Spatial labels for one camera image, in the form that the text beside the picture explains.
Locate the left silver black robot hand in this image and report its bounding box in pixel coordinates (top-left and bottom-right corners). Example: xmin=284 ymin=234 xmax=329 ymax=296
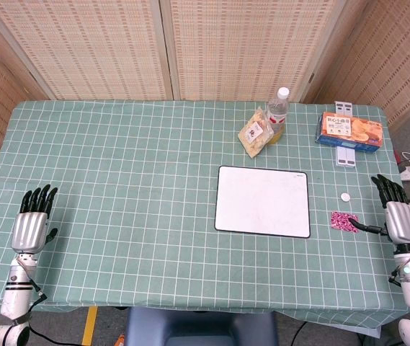
xmin=11 ymin=184 xmax=59 ymax=254

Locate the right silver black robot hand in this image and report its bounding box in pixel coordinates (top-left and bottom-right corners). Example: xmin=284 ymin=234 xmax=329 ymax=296
xmin=347 ymin=174 xmax=410 ymax=254

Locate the white board with black rim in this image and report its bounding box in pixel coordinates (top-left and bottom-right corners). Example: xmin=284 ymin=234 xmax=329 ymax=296
xmin=214 ymin=165 xmax=311 ymax=239

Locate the white plastic rack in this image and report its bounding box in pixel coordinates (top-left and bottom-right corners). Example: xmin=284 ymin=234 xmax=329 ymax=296
xmin=334 ymin=101 xmax=357 ymax=168

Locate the blue orange cookie box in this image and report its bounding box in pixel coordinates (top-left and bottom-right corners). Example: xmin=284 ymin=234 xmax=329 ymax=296
xmin=314 ymin=111 xmax=384 ymax=154

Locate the green checked tablecloth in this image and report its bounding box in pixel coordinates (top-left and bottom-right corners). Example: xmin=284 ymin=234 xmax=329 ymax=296
xmin=0 ymin=99 xmax=410 ymax=327

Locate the clear plastic water bottle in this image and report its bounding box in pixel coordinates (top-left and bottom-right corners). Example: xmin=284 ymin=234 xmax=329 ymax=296
xmin=265 ymin=86 xmax=291 ymax=136

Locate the clear bag of snacks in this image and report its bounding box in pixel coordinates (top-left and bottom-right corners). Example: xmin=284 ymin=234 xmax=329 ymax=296
xmin=237 ymin=107 xmax=275 ymax=159

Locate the bamboo folding screen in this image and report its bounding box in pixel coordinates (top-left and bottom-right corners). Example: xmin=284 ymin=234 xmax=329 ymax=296
xmin=0 ymin=0 xmax=410 ymax=165

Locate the dark blue chair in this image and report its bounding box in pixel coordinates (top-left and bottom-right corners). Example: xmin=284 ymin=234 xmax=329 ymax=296
xmin=124 ymin=306 xmax=280 ymax=346

